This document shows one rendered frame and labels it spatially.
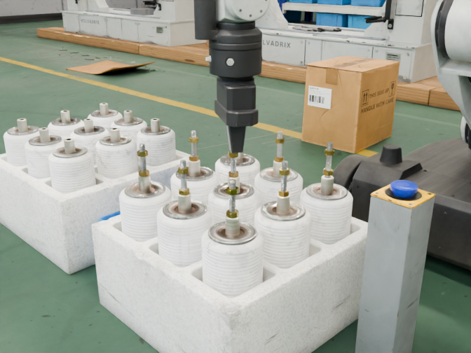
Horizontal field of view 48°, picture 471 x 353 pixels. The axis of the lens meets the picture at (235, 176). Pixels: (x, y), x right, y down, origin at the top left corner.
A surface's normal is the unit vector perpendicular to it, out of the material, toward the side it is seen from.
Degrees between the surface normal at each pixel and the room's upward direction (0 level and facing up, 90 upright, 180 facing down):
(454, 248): 90
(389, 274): 90
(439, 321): 0
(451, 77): 123
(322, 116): 89
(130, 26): 90
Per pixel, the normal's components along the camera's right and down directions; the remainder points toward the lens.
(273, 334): 0.69, 0.26
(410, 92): -0.69, 0.26
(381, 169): -0.50, -0.47
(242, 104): 0.26, 0.36
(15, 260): 0.00, -0.93
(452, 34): -0.68, 0.47
